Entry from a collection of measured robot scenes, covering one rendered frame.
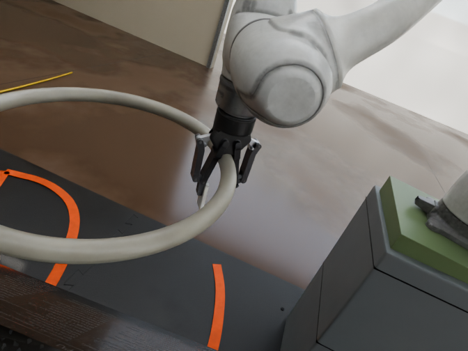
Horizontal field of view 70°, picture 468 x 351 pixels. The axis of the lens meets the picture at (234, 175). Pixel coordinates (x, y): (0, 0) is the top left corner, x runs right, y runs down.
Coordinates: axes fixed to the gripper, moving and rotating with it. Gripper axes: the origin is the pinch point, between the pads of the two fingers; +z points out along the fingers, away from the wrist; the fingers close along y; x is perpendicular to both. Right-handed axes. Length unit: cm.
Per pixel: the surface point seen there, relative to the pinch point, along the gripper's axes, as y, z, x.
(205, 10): -104, 31, -447
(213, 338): -22, 84, -12
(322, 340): -42, 46, 13
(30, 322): 30.5, 2.2, 24.3
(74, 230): 33, 81, -71
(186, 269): -17, 85, -47
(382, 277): -46, 15, 14
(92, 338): 23.1, 5.3, 25.8
